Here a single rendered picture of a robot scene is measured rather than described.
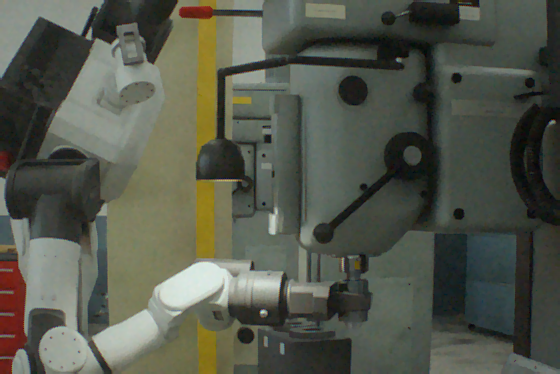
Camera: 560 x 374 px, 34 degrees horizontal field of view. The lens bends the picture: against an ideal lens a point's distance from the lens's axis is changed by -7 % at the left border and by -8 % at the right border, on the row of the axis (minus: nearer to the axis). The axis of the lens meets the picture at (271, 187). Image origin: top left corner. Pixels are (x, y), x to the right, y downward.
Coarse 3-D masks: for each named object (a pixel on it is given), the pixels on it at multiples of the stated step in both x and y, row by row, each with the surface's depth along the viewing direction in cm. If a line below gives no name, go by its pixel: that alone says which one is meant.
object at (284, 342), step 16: (272, 336) 188; (288, 336) 183; (304, 336) 180; (320, 336) 180; (336, 336) 183; (272, 352) 188; (288, 352) 179; (304, 352) 177; (320, 352) 178; (336, 352) 179; (272, 368) 188; (288, 368) 179; (304, 368) 177; (320, 368) 178; (336, 368) 179
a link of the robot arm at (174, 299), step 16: (192, 272) 150; (208, 272) 149; (160, 288) 149; (176, 288) 148; (192, 288) 148; (208, 288) 147; (160, 304) 147; (176, 304) 146; (192, 304) 146; (160, 320) 147; (176, 320) 147; (176, 336) 150
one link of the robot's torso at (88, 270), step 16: (16, 224) 193; (16, 240) 193; (96, 240) 197; (80, 256) 194; (96, 256) 195; (80, 272) 194; (96, 272) 195; (80, 288) 194; (80, 304) 194; (80, 320) 194; (32, 352) 189; (32, 368) 188
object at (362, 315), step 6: (342, 288) 147; (348, 288) 147; (354, 288) 146; (360, 288) 147; (366, 288) 147; (360, 294) 147; (366, 294) 147; (348, 312) 147; (354, 312) 146; (360, 312) 147; (366, 312) 148; (342, 318) 147; (348, 318) 147; (354, 318) 146; (360, 318) 147; (366, 318) 148
